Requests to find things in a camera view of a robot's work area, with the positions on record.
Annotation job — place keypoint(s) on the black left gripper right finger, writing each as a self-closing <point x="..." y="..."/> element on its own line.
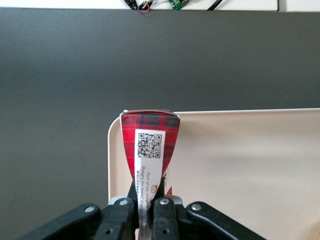
<point x="165" y="220"/>

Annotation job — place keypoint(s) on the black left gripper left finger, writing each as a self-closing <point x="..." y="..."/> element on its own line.
<point x="117" y="220"/>

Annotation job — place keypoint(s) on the red tartan cookie box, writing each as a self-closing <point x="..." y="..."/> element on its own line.
<point x="150" y="125"/>

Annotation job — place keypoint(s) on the beige plastic tray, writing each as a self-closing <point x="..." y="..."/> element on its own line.
<point x="237" y="162"/>

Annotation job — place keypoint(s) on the green circuit board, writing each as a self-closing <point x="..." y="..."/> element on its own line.
<point x="178" y="3"/>

